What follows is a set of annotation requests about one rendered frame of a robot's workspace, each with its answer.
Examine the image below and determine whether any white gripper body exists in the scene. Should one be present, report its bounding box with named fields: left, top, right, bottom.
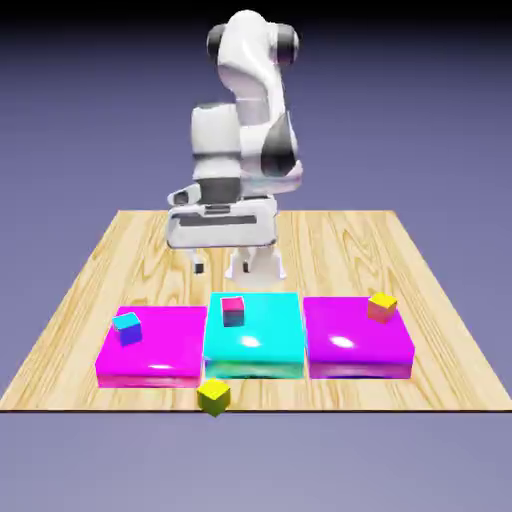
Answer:
left=166, top=196, right=278, bottom=251

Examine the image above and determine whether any small pink cube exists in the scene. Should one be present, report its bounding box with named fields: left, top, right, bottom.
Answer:
left=220, top=295, right=246, bottom=329

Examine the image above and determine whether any small blue cube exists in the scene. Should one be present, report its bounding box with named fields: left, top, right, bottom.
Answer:
left=111, top=312, right=144, bottom=348

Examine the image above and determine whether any small yellow orange cube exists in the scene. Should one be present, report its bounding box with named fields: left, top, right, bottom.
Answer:
left=366, top=291, right=399, bottom=326

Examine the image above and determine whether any large cyan box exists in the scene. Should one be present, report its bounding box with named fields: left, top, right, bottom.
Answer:
left=202, top=291, right=306, bottom=381

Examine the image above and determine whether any large magenta box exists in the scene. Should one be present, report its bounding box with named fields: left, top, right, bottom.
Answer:
left=94, top=305, right=209, bottom=390

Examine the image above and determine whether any large purple box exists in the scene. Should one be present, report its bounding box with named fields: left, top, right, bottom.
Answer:
left=302, top=295, right=416, bottom=381

